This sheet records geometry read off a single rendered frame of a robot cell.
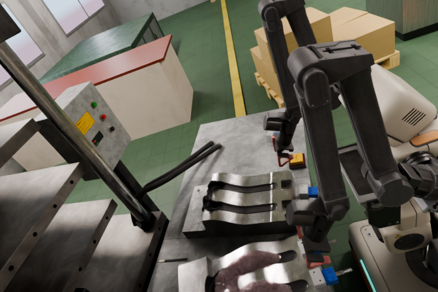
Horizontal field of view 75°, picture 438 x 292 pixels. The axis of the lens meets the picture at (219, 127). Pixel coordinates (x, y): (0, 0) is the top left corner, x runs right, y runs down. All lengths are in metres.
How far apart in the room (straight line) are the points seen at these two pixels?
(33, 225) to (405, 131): 1.19
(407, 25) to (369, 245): 2.81
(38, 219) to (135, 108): 2.66
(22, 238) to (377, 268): 1.54
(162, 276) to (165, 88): 2.49
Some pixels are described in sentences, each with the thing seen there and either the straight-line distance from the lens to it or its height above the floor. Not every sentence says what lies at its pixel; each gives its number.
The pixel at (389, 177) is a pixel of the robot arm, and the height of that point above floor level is 1.29.
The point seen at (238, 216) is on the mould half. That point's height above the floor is 0.89.
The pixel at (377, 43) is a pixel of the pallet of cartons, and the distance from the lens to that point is 3.40.
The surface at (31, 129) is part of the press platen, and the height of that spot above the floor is 1.51.
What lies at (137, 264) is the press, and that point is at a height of 0.78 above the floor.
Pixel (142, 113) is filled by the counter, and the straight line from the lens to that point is 3.74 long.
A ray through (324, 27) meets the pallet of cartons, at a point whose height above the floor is 0.76.
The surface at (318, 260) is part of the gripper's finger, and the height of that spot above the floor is 1.06.
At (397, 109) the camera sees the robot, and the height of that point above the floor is 1.35.
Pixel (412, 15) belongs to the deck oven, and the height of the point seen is 0.31.
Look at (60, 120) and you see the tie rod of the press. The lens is 1.23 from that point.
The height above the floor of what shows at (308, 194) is 0.84.
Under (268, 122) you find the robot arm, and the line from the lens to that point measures 1.10.
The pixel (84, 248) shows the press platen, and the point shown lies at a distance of 1.37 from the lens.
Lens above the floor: 1.86
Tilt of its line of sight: 34 degrees down
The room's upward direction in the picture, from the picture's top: 25 degrees counter-clockwise
